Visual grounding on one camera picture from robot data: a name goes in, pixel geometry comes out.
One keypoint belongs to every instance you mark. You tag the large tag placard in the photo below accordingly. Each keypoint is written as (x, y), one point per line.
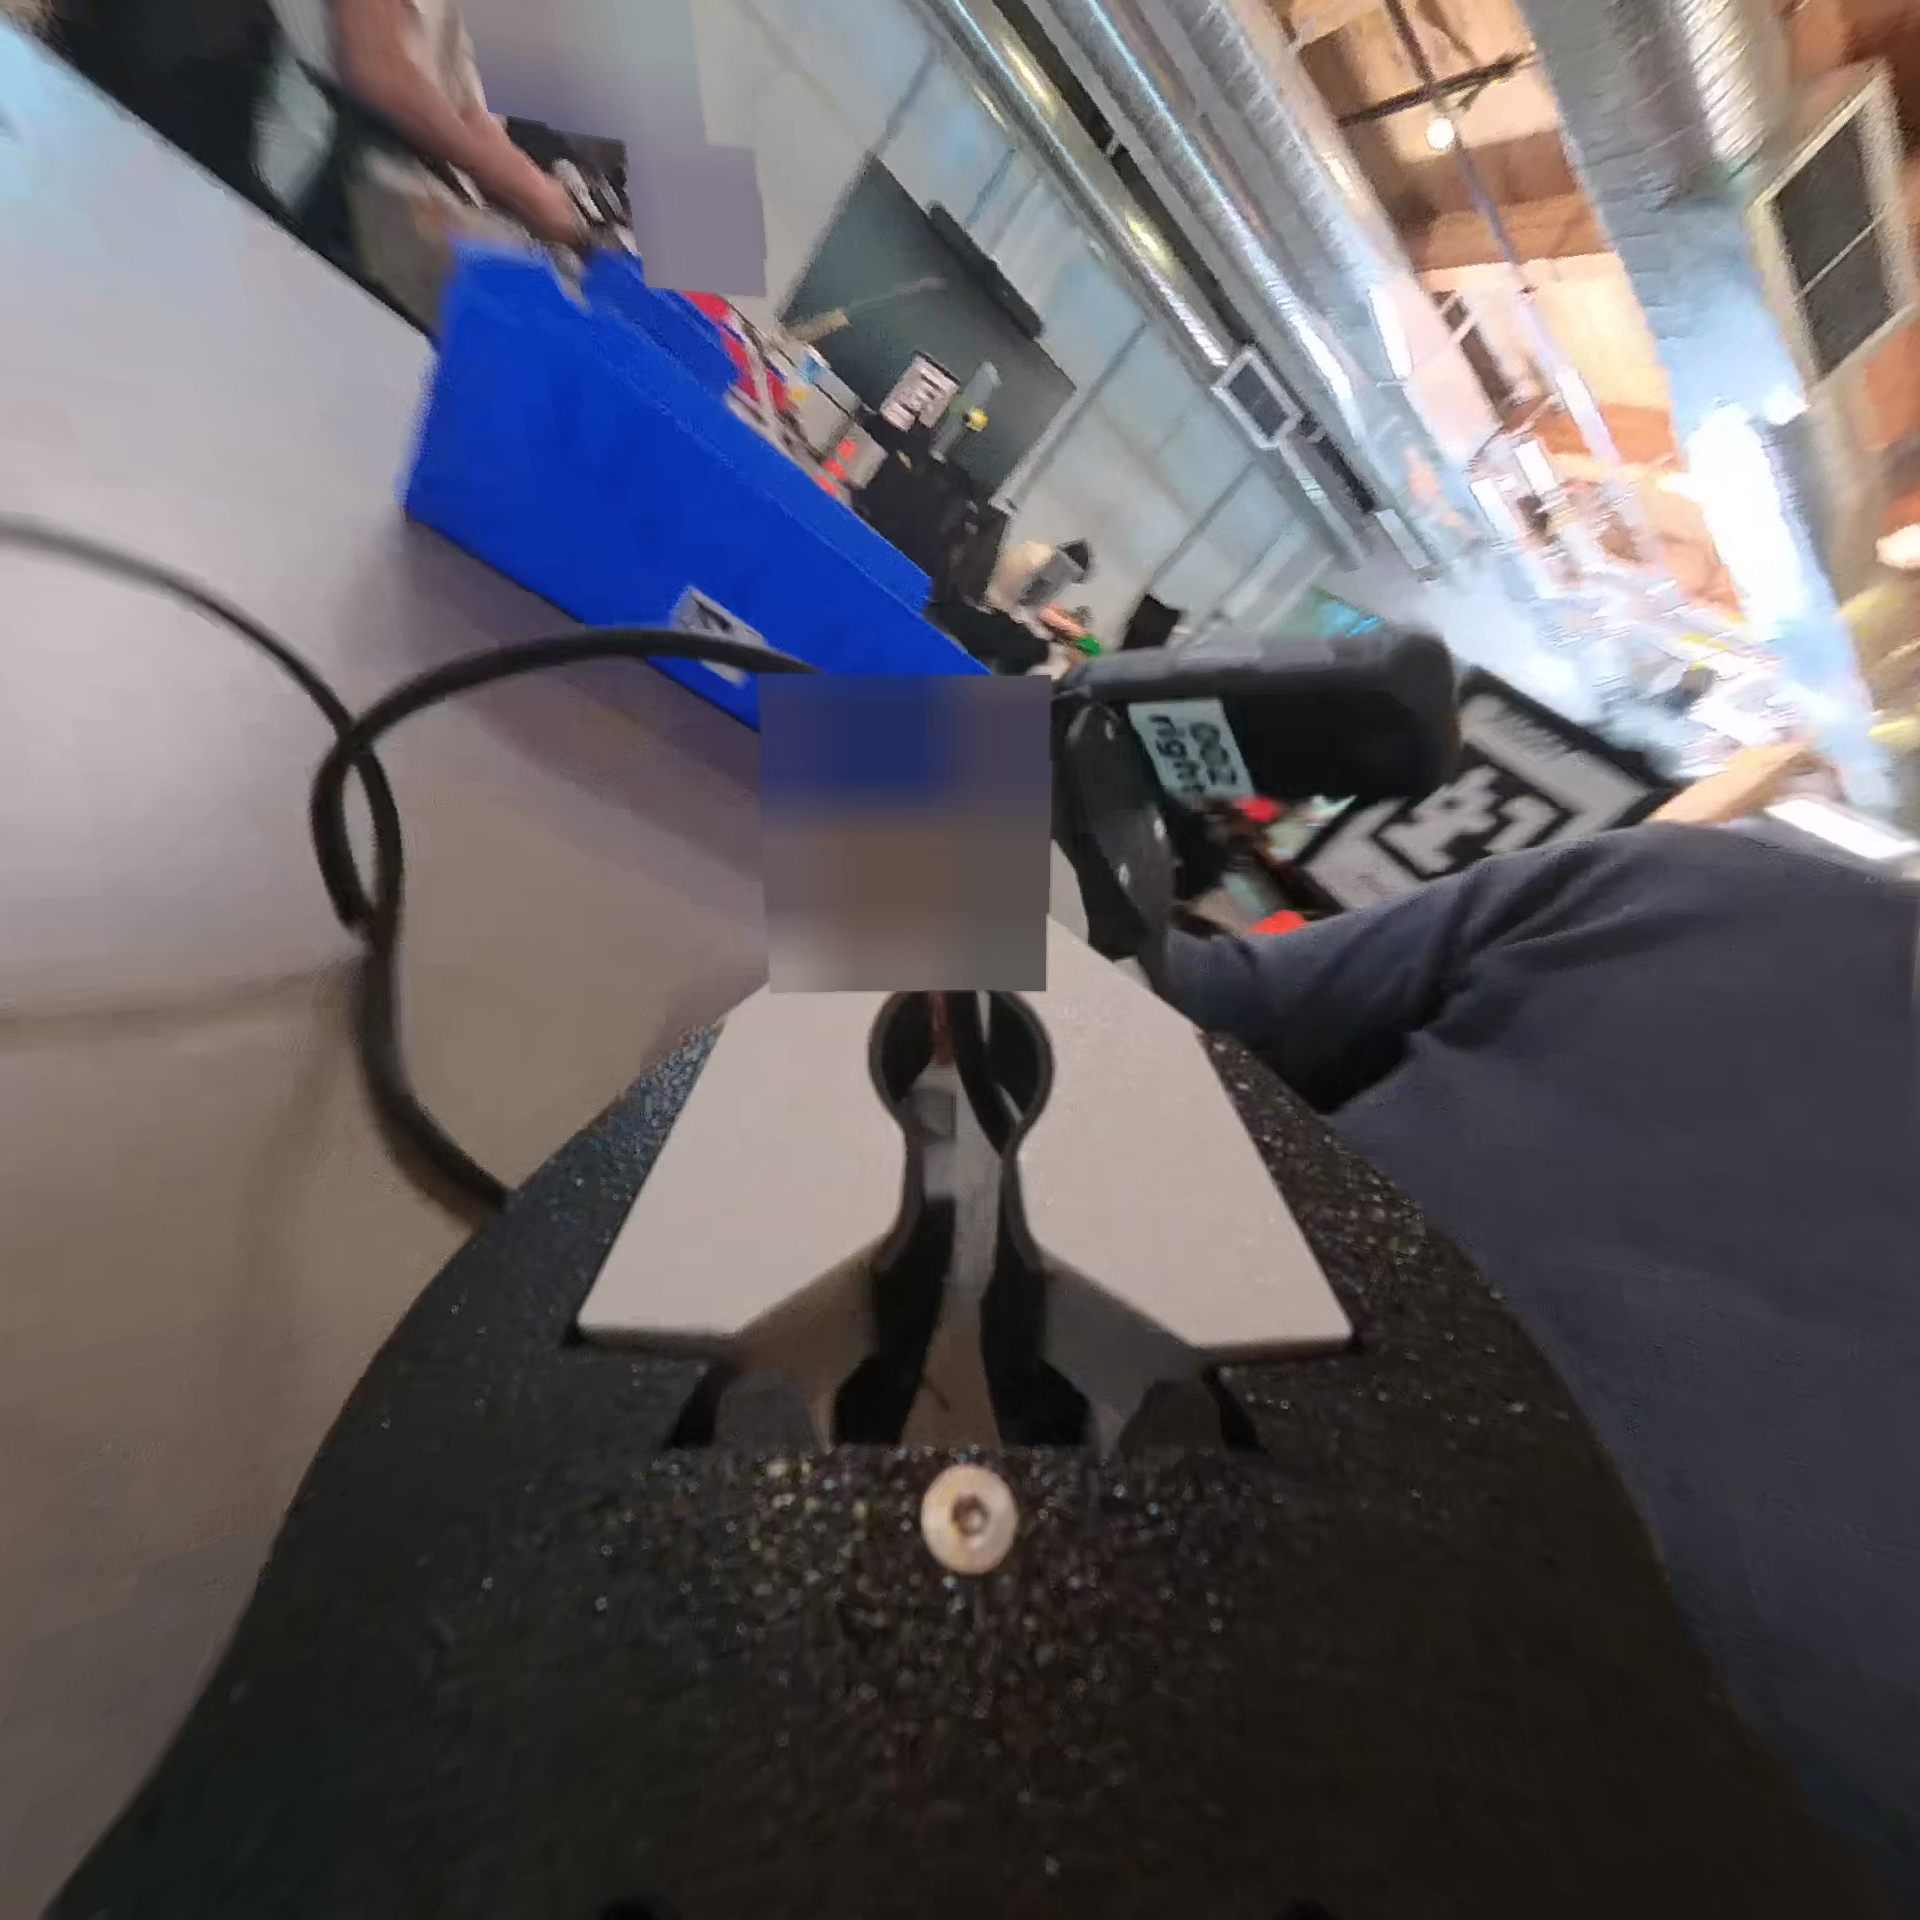
(1500, 795)

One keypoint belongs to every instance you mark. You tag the large blue plastic bin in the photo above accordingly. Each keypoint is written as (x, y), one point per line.
(630, 480)

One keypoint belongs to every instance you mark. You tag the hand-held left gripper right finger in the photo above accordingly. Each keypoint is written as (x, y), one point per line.
(1184, 1201)

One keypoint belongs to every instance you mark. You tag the dark wall screen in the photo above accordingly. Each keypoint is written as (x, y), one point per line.
(900, 301)

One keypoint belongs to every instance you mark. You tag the long silver air duct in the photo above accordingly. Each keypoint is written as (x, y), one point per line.
(1141, 194)

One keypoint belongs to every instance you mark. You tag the small tag placard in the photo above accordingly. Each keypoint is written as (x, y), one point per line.
(919, 398)

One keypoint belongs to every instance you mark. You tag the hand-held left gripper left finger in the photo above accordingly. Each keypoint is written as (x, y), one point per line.
(721, 1201)

